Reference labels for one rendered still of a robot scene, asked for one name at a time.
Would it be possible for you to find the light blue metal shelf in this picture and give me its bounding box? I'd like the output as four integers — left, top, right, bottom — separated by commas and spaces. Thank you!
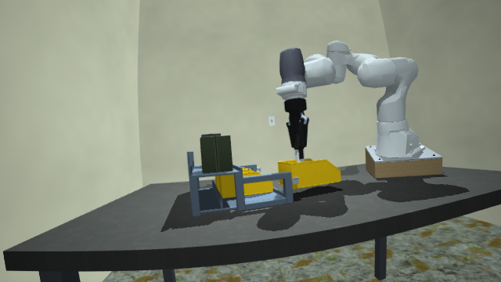
187, 151, 299, 217

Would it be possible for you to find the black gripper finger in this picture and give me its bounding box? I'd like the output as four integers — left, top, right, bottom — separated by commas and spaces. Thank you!
292, 113, 309, 162
287, 117, 297, 160

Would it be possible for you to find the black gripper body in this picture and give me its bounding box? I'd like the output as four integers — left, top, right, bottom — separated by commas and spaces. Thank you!
284, 98, 307, 126

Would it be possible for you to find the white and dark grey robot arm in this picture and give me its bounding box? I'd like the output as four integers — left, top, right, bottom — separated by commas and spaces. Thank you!
276, 41, 425, 157

